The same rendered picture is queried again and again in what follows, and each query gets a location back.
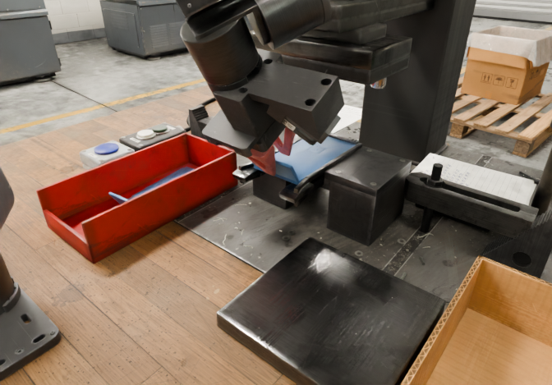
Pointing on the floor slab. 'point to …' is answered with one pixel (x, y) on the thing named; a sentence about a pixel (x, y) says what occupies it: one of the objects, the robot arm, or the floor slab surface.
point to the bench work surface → (123, 277)
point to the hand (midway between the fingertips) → (276, 159)
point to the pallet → (494, 109)
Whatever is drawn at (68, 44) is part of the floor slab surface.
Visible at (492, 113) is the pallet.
